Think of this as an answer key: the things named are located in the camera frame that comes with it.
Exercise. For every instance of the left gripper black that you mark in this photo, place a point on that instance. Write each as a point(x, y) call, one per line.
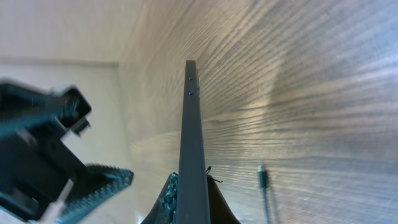
point(35, 163)

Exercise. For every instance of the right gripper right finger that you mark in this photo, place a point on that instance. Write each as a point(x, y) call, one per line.
point(220, 212)

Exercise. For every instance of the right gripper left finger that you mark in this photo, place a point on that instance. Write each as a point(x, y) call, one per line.
point(164, 210)

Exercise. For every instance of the Samsung Galaxy smartphone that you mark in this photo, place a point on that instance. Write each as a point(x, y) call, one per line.
point(192, 199)

